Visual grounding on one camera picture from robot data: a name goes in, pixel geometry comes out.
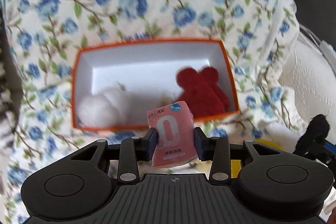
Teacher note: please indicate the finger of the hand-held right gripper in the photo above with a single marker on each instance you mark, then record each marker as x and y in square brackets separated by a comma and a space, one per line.
[315, 149]

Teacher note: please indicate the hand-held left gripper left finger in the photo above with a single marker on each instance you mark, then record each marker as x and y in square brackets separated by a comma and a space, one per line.
[151, 142]

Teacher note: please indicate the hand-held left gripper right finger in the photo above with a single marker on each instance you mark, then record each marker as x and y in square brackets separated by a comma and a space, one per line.
[198, 145]

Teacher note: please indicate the pink tissue pack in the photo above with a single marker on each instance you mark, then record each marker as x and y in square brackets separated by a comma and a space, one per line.
[170, 132]

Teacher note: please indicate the black fuzzy cloth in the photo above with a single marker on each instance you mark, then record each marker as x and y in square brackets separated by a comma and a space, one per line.
[319, 124]

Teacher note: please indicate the white plush ball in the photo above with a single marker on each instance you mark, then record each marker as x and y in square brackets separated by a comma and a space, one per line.
[105, 108]

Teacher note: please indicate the orange box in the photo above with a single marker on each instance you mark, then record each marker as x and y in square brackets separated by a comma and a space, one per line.
[147, 66]

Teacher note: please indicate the white textured pillow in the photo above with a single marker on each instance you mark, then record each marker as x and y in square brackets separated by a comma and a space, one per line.
[307, 82]

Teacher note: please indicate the blue floral blanket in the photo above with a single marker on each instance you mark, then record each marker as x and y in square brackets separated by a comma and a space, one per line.
[131, 3]

